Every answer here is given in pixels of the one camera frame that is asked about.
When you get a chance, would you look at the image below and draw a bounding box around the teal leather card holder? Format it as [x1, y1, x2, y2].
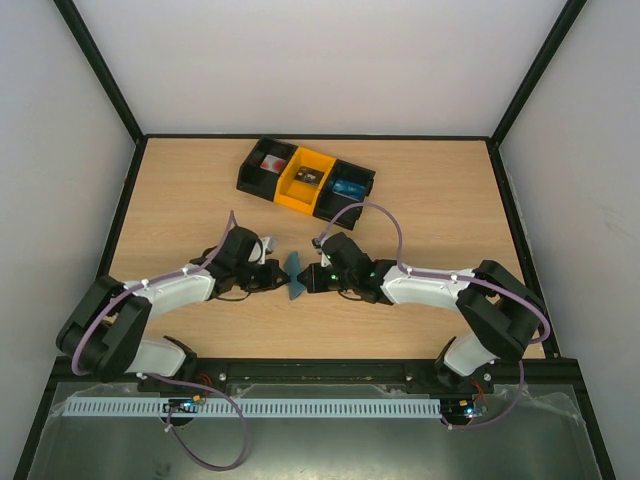
[283, 251, 306, 301]

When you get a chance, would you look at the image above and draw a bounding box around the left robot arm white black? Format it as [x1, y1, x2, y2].
[55, 226, 290, 383]

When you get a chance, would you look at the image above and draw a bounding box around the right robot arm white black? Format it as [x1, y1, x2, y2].
[295, 233, 546, 392]

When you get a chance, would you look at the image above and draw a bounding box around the blue card in bin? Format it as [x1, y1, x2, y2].
[331, 179, 365, 201]

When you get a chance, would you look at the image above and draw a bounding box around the dark card in yellow bin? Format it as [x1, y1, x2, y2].
[294, 167, 324, 186]

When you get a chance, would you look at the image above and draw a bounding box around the red white card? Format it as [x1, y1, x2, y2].
[260, 154, 287, 175]

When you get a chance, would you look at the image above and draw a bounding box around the yellow storage bin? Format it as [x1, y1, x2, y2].
[274, 147, 337, 216]

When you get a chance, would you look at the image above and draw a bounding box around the right black storage bin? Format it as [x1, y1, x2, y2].
[312, 159, 376, 221]

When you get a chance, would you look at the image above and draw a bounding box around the black storage bin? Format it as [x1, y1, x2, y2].
[236, 136, 297, 201]
[312, 159, 376, 221]

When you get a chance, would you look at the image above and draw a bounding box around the left black storage bin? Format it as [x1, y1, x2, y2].
[236, 136, 297, 201]

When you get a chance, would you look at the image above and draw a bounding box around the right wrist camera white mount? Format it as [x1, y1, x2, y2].
[312, 236, 330, 264]

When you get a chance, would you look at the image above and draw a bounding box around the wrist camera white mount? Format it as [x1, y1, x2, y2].
[248, 236, 277, 265]
[312, 236, 330, 264]

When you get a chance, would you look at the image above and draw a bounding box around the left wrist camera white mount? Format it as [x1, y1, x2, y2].
[248, 236, 277, 265]

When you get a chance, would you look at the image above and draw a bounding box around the white slotted cable duct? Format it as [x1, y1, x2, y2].
[62, 397, 442, 419]

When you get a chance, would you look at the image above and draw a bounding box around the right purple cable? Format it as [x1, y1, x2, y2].
[317, 202, 551, 431]

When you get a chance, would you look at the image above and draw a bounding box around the black mounting rail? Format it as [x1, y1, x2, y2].
[47, 357, 586, 398]

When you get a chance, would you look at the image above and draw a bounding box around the black enclosure frame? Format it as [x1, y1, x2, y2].
[13, 1, 615, 479]

